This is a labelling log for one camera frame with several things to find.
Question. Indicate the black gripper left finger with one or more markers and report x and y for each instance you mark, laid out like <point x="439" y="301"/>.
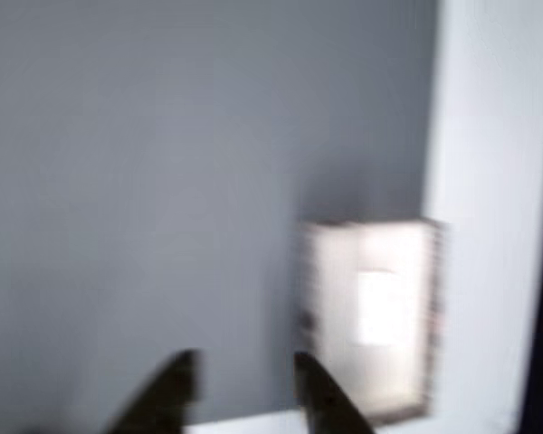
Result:
<point x="163" y="398"/>

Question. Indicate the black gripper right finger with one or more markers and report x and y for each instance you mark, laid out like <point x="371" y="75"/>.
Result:
<point x="330" y="402"/>

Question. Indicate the grey table mat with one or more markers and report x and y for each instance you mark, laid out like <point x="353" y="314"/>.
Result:
<point x="163" y="181"/>

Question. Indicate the bark-patterned cardboard box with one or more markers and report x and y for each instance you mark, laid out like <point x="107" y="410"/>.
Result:
<point x="330" y="280"/>

